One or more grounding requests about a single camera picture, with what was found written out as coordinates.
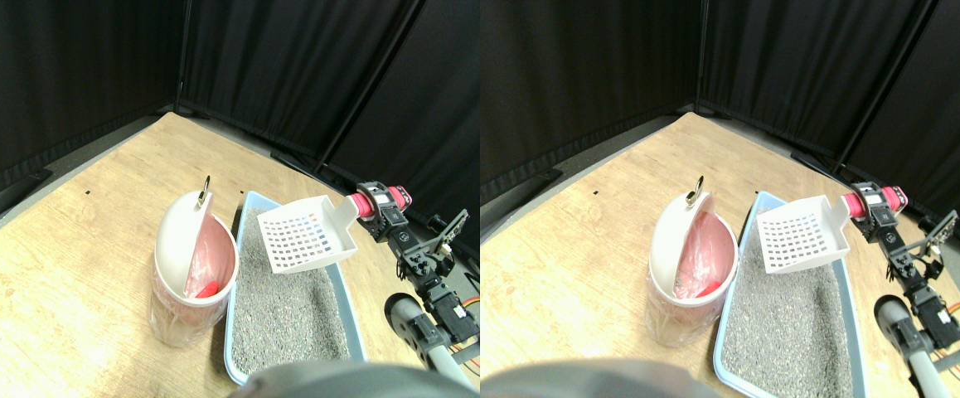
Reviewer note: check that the red lump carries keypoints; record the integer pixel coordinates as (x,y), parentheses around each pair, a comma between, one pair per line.
(208,288)
(705,288)

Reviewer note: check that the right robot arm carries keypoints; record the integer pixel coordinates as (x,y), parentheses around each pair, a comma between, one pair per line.
(447,319)
(936,327)

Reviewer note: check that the black curtain stand foot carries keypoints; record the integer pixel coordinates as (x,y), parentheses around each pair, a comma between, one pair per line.
(314,170)
(824,164)

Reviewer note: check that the blue litter tray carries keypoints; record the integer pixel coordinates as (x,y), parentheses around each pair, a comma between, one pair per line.
(787,323)
(289,315)

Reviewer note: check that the black curtain stand pole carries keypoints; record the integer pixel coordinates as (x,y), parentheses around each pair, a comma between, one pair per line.
(701,54)
(886,83)
(366,85)
(182,54)

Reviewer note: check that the white bin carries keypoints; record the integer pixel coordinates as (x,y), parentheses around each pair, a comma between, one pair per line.
(177,240)
(672,240)

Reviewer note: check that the black bracket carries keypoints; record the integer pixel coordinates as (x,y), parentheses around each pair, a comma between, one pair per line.
(440,240)
(934,242)

